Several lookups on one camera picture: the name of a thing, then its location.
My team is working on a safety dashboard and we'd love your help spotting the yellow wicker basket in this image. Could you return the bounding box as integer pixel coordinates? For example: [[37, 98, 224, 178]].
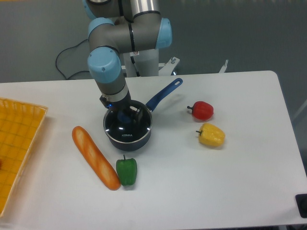
[[0, 98, 48, 217]]

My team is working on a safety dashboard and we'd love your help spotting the black table corner device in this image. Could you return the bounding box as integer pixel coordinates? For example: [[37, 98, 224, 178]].
[[295, 194, 307, 219]]

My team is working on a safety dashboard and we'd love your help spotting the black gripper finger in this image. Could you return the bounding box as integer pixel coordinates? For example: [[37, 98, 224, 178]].
[[130, 107, 143, 124]]

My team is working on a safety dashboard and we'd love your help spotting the green bell pepper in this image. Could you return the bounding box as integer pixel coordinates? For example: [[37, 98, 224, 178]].
[[116, 154, 138, 186]]

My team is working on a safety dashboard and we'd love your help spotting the red bell pepper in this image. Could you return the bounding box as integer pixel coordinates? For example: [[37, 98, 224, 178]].
[[187, 101, 214, 121]]

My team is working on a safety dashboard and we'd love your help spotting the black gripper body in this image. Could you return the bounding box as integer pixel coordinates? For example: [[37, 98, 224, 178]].
[[99, 94, 132, 117]]

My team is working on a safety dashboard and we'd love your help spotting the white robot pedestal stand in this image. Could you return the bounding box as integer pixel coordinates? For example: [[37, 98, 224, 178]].
[[119, 49, 229, 78]]

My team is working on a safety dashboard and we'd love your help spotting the dark blue saucepan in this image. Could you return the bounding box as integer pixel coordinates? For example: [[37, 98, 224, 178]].
[[103, 78, 183, 151]]

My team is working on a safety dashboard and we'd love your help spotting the orange baguette bread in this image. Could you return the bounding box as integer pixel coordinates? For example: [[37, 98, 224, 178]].
[[72, 126, 121, 191]]

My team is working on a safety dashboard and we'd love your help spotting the glass lid blue knob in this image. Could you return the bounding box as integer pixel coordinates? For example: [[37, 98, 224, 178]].
[[104, 100, 152, 143]]

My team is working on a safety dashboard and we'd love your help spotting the black floor cable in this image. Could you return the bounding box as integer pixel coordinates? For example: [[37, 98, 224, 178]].
[[55, 38, 93, 80]]

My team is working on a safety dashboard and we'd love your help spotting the yellow bell pepper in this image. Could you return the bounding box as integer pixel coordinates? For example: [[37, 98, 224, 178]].
[[196, 123, 225, 147]]

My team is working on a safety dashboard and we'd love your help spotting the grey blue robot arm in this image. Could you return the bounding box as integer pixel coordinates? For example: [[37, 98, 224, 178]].
[[83, 0, 172, 114]]

